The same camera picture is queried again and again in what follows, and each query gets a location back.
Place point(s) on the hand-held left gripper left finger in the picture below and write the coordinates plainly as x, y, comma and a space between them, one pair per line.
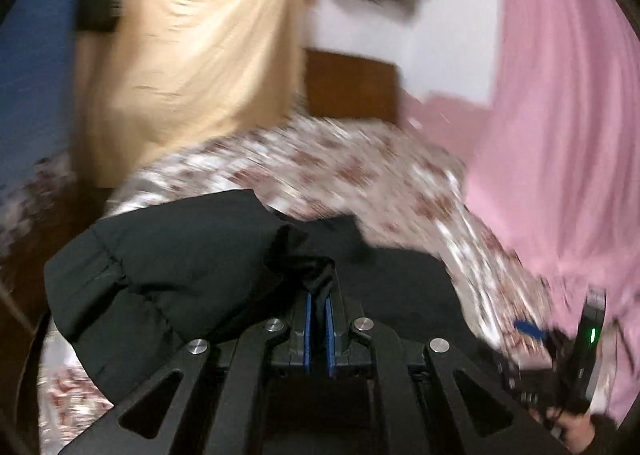
308, 330

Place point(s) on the blue printed wall cloth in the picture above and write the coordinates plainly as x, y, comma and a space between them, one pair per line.
35, 95

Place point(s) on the person's right forearm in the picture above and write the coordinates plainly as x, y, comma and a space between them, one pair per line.
607, 437

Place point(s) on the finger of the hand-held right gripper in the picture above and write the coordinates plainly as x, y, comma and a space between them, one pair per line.
531, 330

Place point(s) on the black pouch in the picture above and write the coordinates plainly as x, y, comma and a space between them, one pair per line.
100, 5

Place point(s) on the beige hanging cloth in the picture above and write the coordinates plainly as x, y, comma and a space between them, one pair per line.
200, 65

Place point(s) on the pink curtain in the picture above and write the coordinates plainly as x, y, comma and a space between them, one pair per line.
560, 110

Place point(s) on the person's right hand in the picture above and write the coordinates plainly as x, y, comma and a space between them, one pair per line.
575, 435

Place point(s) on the black garment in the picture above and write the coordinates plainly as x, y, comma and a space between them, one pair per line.
190, 275

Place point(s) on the floral satin bedspread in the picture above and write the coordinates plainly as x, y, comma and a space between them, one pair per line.
360, 170

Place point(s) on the wooden headboard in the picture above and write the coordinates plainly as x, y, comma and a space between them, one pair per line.
352, 85

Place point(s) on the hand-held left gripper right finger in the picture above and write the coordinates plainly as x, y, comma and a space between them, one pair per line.
330, 330

